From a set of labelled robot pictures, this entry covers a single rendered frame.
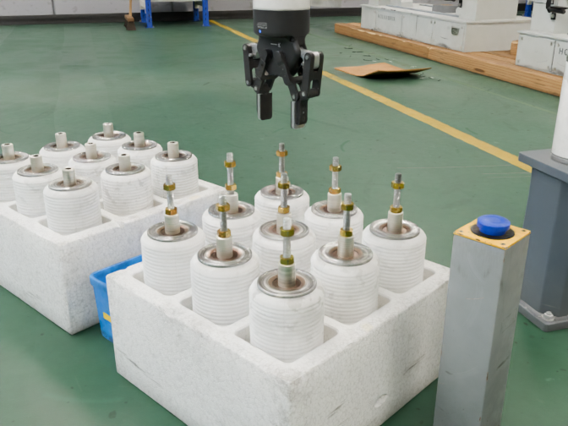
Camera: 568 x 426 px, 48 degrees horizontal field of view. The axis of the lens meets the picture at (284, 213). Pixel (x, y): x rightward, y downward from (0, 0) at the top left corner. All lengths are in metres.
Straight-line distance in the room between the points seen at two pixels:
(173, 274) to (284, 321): 0.23
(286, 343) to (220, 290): 0.12
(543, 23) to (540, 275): 2.62
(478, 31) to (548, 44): 0.78
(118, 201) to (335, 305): 0.54
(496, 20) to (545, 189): 3.19
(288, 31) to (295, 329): 0.37
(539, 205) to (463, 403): 0.45
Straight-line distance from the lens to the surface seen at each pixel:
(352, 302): 0.87
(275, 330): 0.79
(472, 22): 4.25
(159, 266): 0.95
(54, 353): 1.19
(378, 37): 5.16
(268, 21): 0.85
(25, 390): 1.12
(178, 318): 0.89
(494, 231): 0.82
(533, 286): 1.28
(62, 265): 1.17
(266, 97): 0.92
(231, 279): 0.85
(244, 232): 1.01
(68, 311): 1.21
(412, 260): 0.96
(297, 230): 0.96
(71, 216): 1.19
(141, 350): 1.01
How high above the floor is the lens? 0.63
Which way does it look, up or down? 22 degrees down
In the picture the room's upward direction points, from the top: straight up
